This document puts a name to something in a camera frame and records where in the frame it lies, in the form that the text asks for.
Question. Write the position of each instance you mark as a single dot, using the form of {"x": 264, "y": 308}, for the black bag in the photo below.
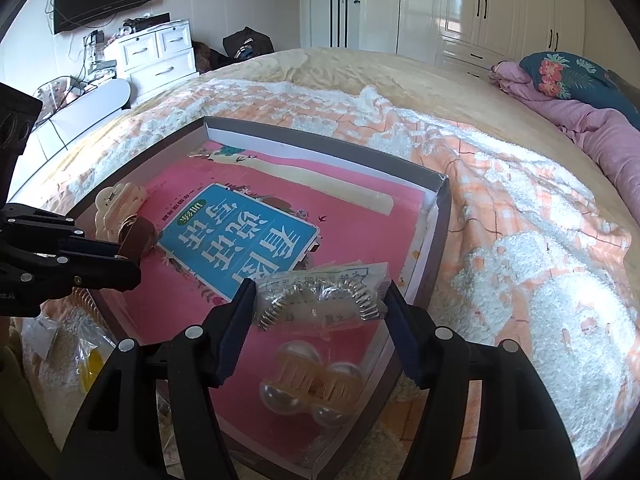
{"x": 247, "y": 42}

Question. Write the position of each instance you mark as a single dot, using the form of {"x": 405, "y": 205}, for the peach checked fleece blanket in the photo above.
{"x": 525, "y": 270}

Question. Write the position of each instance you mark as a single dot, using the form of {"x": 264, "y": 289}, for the floral dark blue pillow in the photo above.
{"x": 565, "y": 75}

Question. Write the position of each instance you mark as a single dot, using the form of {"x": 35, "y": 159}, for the white drawer cabinet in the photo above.
{"x": 160, "y": 55}

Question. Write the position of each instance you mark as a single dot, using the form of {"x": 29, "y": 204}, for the clear ball hair claw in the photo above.
{"x": 310, "y": 385}

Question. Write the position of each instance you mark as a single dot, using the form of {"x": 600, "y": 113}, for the white door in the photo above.
{"x": 315, "y": 15}

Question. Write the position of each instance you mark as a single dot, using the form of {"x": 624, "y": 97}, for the pink picture book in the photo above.
{"x": 350, "y": 230}

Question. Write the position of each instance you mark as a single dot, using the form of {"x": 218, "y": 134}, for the pink quilt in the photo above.
{"x": 600, "y": 140}

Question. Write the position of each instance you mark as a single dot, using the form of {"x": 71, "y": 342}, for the grey headboard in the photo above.
{"x": 622, "y": 79}

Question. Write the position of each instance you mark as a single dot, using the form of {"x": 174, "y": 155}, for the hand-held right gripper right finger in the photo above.
{"x": 402, "y": 335}

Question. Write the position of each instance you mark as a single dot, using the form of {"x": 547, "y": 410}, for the beige bedspread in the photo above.
{"x": 400, "y": 75}

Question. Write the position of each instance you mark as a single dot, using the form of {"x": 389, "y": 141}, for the pink tray box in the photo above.
{"x": 430, "y": 240}

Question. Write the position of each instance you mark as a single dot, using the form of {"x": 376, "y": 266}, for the brown hair clip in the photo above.
{"x": 140, "y": 240}

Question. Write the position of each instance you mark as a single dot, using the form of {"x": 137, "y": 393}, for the black box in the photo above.
{"x": 150, "y": 21}

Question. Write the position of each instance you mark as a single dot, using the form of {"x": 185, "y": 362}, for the brown bag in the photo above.
{"x": 205, "y": 57}

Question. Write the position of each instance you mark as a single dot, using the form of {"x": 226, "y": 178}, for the clear plastic bag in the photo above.
{"x": 47, "y": 345}

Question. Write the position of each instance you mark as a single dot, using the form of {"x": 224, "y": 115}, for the cream hair claw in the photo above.
{"x": 115, "y": 205}

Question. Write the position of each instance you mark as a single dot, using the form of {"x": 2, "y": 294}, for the white wardrobe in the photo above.
{"x": 475, "y": 5}

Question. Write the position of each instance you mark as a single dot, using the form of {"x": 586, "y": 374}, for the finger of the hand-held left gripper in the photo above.
{"x": 100, "y": 272}
{"x": 100, "y": 248}

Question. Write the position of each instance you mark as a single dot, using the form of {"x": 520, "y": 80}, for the amber hair comb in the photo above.
{"x": 85, "y": 302}

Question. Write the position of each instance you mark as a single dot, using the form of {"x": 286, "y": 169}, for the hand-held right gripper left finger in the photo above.
{"x": 237, "y": 330}

